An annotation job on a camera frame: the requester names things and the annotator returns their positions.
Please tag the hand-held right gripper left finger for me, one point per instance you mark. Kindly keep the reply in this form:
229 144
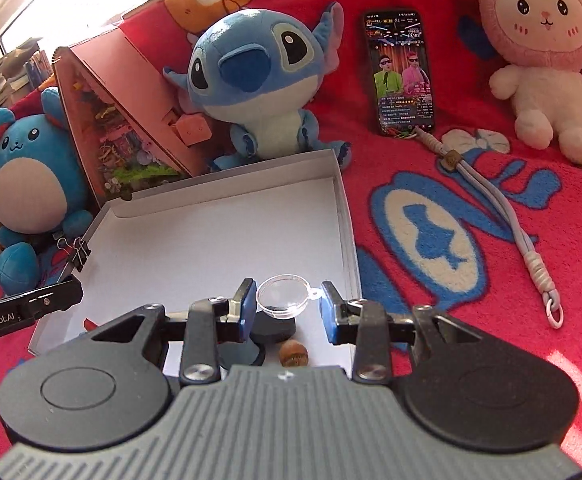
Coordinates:
248 306

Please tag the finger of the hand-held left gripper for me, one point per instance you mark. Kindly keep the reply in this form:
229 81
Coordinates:
58 297

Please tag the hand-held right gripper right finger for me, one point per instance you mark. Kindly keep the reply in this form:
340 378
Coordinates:
329 313

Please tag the clear plastic dome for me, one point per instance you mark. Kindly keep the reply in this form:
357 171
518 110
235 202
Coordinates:
283 295

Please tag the black round lid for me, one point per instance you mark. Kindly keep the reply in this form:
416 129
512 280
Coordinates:
276 332
243 355

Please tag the red plastic wall anchor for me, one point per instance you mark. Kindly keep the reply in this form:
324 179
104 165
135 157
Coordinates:
89 325

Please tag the brown walnut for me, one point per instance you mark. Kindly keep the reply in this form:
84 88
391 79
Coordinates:
295 352

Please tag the white cardboard box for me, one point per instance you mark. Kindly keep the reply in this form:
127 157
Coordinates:
196 240

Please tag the small black binder clip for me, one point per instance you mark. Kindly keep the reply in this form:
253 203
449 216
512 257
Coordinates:
78 257

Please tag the blue round mouse plush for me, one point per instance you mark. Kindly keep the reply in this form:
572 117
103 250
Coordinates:
26 190

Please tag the pink triangular toy box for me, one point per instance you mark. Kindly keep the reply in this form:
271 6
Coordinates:
121 90

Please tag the blue alien plush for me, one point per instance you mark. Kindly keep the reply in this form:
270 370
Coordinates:
251 85

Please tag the black smartphone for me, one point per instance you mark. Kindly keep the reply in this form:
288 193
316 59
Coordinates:
401 75

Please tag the pink bunny plush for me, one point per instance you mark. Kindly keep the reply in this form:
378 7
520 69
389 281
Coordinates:
541 15

